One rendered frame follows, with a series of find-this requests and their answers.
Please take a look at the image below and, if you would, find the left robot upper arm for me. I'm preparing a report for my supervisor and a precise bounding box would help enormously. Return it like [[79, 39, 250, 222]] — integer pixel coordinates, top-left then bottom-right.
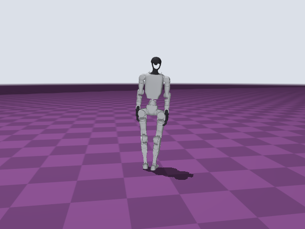
[[138, 73, 146, 95]]

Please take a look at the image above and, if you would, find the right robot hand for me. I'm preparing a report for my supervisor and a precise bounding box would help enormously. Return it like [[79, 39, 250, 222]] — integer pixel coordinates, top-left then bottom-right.
[[163, 110, 169, 126]]

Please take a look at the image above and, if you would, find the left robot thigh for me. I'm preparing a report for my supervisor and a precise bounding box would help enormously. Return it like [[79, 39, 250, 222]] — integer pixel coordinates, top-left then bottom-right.
[[138, 108, 148, 143]]

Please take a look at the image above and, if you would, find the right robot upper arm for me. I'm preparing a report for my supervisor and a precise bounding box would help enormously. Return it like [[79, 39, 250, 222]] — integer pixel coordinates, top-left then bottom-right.
[[163, 75, 170, 98]]

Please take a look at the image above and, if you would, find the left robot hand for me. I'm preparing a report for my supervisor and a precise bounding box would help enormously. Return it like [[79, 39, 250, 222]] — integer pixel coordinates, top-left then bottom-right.
[[136, 106, 140, 122]]

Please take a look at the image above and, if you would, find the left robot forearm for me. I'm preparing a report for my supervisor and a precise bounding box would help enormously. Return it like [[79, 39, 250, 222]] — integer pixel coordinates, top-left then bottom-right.
[[136, 90, 142, 108]]

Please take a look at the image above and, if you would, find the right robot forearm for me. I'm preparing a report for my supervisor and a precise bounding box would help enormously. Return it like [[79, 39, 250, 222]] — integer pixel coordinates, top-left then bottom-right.
[[164, 93, 171, 112]]

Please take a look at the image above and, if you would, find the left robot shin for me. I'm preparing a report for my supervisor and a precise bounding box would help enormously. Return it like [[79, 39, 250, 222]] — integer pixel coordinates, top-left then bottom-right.
[[141, 135, 147, 164]]

